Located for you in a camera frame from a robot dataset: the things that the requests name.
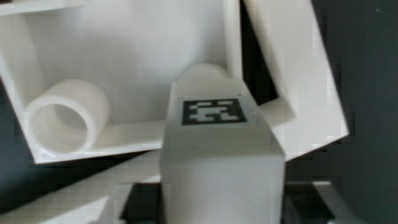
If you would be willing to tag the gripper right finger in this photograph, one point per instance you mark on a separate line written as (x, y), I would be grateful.
(314, 204)

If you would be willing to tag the white U-shaped fence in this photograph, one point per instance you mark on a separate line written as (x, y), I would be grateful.
(72, 206)

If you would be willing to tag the white chair leg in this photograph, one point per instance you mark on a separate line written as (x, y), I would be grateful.
(223, 158)

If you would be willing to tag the white chair seat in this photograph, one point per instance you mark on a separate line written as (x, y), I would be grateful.
(120, 65)

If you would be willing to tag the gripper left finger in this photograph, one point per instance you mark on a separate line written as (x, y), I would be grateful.
(133, 205)

